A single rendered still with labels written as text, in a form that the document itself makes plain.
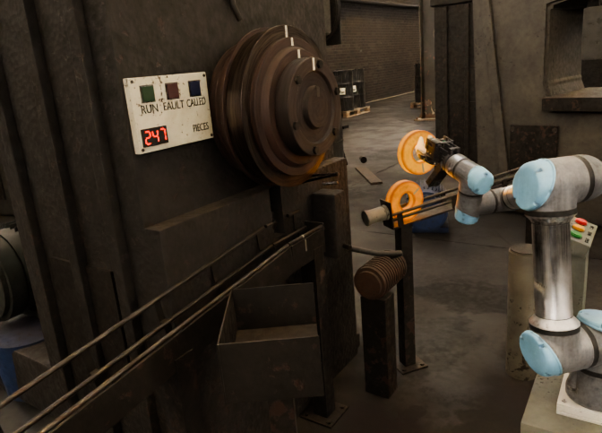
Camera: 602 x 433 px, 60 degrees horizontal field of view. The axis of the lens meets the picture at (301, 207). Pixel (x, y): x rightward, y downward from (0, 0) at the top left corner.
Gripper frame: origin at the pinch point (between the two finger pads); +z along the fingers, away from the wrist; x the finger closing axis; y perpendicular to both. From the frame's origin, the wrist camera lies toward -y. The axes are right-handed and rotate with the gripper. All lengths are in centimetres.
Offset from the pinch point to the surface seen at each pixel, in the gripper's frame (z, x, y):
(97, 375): -52, 112, -18
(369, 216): 0.9, 16.5, -25.7
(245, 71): -11, 65, 35
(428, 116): 658, -490, -264
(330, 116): -5.3, 37.5, 17.0
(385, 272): -16.3, 18.2, -38.5
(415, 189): 3.9, -4.1, -19.5
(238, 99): -14, 68, 28
